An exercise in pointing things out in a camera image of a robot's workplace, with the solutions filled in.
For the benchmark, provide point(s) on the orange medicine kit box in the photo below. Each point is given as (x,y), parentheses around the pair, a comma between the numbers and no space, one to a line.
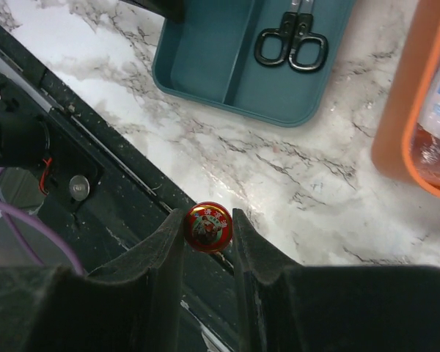
(391,149)

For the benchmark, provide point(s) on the teal divided tray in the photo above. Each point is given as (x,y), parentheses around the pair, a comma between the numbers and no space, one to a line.
(209,58)

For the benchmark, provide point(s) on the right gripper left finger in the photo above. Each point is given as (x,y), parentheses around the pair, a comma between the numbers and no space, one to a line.
(132,303)

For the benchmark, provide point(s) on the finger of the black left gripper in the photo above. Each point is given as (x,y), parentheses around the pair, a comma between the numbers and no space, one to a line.
(173,10)

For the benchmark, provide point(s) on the black-handled bandage scissors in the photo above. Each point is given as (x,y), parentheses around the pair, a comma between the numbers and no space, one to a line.
(294,31)

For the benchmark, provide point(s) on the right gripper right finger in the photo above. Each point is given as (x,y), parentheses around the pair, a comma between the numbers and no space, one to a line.
(286,306)

